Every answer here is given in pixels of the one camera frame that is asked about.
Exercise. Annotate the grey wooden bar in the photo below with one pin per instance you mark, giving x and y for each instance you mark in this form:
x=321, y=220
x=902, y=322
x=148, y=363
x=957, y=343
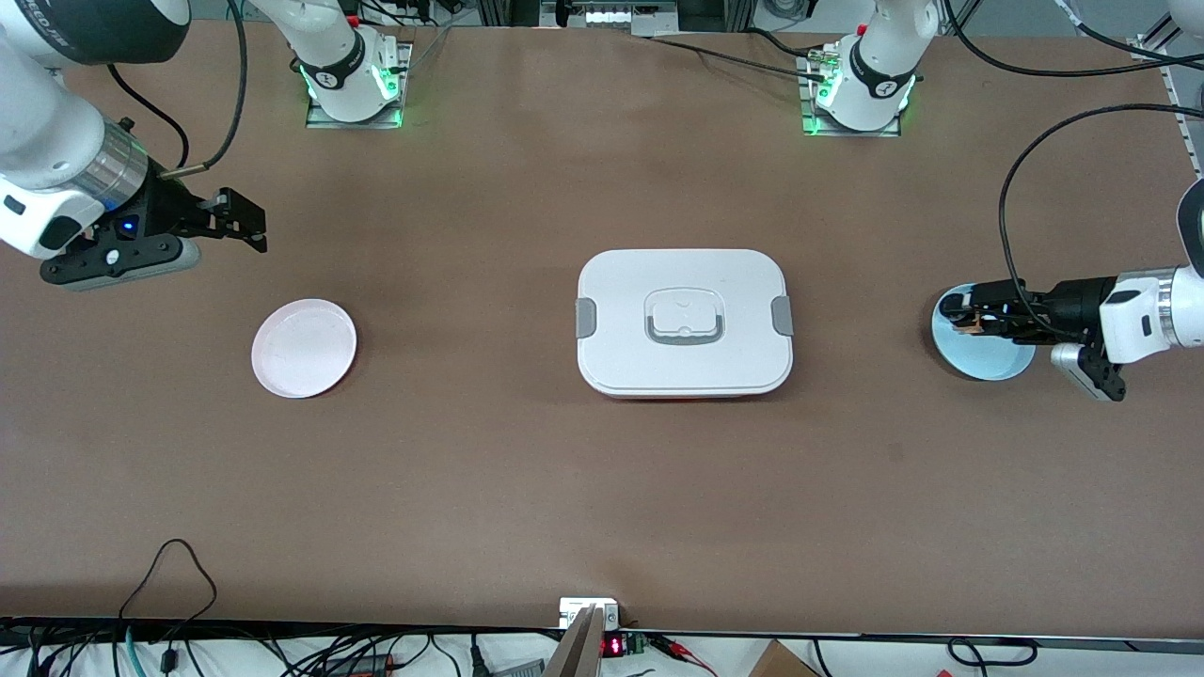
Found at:
x=578, y=649

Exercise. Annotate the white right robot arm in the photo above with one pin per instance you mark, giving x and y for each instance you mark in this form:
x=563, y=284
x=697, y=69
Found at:
x=56, y=141

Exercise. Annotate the brown cardboard piece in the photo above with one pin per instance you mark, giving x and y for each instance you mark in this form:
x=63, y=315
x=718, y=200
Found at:
x=781, y=663

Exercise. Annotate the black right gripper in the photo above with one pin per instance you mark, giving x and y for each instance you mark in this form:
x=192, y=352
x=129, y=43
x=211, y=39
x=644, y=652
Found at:
x=162, y=212

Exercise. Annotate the white power strip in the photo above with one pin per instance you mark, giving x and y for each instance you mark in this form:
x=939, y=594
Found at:
x=625, y=16

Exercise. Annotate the light blue round plate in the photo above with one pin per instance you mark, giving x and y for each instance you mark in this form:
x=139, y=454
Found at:
x=988, y=362

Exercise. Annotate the red digit display module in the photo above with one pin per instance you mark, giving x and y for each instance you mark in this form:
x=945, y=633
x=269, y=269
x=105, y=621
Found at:
x=613, y=646

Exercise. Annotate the white round plate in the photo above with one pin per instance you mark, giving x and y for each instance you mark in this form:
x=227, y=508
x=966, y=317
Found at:
x=304, y=348

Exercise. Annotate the small white box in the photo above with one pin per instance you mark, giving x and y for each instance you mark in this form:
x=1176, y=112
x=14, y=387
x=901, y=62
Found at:
x=576, y=611

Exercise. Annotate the red alligator clip leads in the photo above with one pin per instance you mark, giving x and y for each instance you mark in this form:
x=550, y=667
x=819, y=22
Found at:
x=682, y=651

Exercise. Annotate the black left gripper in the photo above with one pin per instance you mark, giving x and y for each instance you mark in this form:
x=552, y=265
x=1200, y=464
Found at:
x=1075, y=303

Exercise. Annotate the perforated aluminium rail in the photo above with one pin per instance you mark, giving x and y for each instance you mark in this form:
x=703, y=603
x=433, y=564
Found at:
x=1180, y=113

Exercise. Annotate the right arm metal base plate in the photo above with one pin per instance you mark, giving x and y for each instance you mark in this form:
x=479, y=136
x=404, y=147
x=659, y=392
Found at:
x=376, y=123

